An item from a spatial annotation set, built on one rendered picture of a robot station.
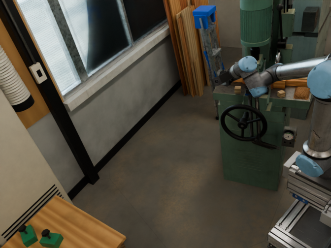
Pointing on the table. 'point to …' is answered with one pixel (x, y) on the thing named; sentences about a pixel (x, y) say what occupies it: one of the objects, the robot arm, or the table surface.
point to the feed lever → (281, 29)
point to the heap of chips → (301, 93)
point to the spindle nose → (254, 51)
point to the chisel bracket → (259, 63)
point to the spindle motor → (255, 22)
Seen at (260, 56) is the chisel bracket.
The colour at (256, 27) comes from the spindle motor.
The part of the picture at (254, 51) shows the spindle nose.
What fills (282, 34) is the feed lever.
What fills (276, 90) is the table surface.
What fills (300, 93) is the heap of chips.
